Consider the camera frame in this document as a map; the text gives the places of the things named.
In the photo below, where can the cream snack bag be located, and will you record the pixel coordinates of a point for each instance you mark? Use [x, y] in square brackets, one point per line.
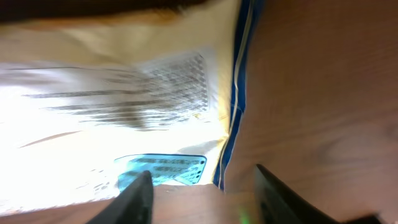
[95, 92]

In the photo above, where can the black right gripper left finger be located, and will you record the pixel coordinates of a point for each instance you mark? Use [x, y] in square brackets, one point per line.
[133, 205]

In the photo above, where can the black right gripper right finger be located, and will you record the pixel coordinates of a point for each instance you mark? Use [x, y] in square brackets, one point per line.
[279, 204]

